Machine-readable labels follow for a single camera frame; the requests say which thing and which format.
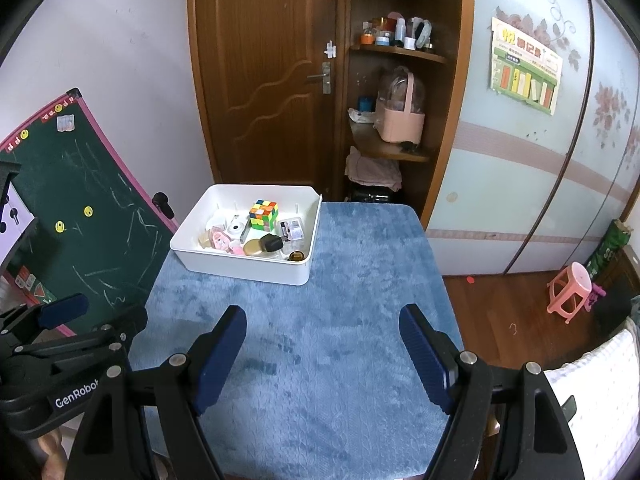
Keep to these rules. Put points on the blue jar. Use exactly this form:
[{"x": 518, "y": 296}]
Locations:
[{"x": 365, "y": 104}]

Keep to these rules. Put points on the white plastic tray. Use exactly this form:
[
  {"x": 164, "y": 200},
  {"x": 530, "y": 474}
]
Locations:
[{"x": 240, "y": 272}]

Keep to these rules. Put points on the black chalkboard clamp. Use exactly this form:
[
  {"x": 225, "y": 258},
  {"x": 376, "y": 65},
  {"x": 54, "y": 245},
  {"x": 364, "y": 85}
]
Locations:
[{"x": 161, "y": 199}]

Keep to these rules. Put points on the floral sliding wardrobe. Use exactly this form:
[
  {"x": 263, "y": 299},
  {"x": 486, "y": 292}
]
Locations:
[{"x": 500, "y": 170}]

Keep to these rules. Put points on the white door hook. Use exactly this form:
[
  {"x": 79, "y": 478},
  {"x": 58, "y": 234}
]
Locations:
[{"x": 330, "y": 49}]

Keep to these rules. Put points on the small black case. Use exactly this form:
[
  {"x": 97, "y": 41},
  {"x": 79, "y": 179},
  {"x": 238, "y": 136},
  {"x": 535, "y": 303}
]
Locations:
[{"x": 272, "y": 243}]

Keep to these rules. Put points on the clear plastic box blue label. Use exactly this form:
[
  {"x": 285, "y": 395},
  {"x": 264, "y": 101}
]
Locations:
[{"x": 292, "y": 230}]

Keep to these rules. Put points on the beige hexagonal block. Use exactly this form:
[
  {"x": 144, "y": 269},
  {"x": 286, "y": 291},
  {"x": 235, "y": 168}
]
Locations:
[{"x": 202, "y": 241}]

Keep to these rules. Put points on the person's left forearm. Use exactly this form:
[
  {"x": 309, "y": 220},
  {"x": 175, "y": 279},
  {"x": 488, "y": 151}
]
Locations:
[{"x": 52, "y": 452}]

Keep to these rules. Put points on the row of cosmetic bottles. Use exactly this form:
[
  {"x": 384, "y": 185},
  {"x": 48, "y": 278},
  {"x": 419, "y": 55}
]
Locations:
[{"x": 400, "y": 30}]

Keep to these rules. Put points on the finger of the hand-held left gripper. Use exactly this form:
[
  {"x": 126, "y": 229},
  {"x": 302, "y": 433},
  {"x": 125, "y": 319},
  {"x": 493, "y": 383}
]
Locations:
[
  {"x": 65, "y": 308},
  {"x": 115, "y": 332}
]

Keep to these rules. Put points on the brown wooden door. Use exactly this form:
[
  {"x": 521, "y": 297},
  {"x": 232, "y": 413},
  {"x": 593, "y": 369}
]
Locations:
[{"x": 260, "y": 60}]

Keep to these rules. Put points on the brown wooden shelf unit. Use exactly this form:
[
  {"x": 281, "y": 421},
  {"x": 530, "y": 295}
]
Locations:
[{"x": 450, "y": 85}]

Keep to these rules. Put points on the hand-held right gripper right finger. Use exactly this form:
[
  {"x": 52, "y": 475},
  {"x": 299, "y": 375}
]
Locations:
[{"x": 425, "y": 360}]

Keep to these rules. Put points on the gold round lid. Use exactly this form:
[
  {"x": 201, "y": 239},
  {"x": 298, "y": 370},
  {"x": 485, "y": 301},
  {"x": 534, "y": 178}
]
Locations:
[{"x": 252, "y": 248}]

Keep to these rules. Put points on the pink plastic stool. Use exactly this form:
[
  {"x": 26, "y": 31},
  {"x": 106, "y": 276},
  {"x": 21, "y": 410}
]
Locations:
[{"x": 575, "y": 275}]

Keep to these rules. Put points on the black bag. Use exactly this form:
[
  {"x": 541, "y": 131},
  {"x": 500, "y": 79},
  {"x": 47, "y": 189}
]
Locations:
[{"x": 370, "y": 194}]

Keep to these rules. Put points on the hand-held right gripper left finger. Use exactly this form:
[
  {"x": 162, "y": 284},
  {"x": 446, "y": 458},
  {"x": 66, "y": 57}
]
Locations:
[{"x": 220, "y": 360}]

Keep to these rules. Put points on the wall poster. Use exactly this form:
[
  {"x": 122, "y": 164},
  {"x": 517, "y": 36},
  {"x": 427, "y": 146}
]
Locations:
[{"x": 525, "y": 65}]

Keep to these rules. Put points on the white instant camera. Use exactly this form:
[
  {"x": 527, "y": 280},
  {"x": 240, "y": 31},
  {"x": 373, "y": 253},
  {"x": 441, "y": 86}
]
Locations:
[{"x": 235, "y": 223}]

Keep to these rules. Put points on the pink round tin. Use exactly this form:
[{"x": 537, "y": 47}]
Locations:
[{"x": 218, "y": 236}]

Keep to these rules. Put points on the pink folded cloth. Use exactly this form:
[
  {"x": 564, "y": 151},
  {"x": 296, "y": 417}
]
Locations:
[{"x": 372, "y": 170}]

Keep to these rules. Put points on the gold dome green base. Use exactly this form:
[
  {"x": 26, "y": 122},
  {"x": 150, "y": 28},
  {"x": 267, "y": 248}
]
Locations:
[{"x": 296, "y": 256}]

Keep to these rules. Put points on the blue fluffy table cloth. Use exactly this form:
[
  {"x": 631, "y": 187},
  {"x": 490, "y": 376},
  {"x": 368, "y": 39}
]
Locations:
[{"x": 325, "y": 285}]

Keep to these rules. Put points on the white quilted cushion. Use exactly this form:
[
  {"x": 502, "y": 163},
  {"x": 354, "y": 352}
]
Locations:
[{"x": 600, "y": 385}]

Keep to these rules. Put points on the colourful puzzle cube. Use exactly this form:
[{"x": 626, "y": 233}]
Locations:
[{"x": 263, "y": 214}]

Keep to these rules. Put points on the green packet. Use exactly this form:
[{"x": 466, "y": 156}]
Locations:
[{"x": 607, "y": 247}]

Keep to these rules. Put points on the green chalkboard pink frame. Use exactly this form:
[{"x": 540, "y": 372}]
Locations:
[{"x": 90, "y": 185}]

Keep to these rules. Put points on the white crumpled paper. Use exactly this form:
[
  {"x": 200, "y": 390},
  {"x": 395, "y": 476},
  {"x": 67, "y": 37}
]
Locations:
[{"x": 361, "y": 116}]

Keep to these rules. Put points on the pink storage basket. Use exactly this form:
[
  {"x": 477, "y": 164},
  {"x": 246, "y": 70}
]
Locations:
[{"x": 400, "y": 127}]

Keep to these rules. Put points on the purple toy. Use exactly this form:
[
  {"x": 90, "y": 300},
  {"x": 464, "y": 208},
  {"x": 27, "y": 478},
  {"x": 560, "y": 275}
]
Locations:
[{"x": 597, "y": 294}]

